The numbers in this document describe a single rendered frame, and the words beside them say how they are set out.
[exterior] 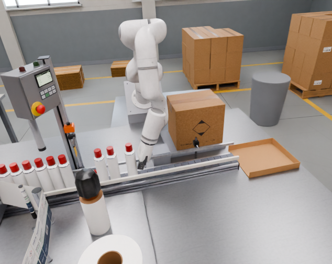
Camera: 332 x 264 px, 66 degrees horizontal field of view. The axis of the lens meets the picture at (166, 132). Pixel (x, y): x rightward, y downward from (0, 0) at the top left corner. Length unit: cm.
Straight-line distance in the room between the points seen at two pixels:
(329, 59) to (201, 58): 188
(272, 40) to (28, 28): 584
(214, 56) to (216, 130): 299
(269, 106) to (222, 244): 253
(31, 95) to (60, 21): 557
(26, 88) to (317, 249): 130
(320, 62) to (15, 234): 420
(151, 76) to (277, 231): 84
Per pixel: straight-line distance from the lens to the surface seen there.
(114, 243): 93
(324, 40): 439
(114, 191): 134
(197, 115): 148
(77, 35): 665
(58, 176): 133
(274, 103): 346
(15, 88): 116
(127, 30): 126
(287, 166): 153
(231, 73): 466
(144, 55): 111
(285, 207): 134
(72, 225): 122
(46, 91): 121
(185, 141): 154
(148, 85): 112
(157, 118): 114
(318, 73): 454
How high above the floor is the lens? 177
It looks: 31 degrees down
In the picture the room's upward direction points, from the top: 3 degrees counter-clockwise
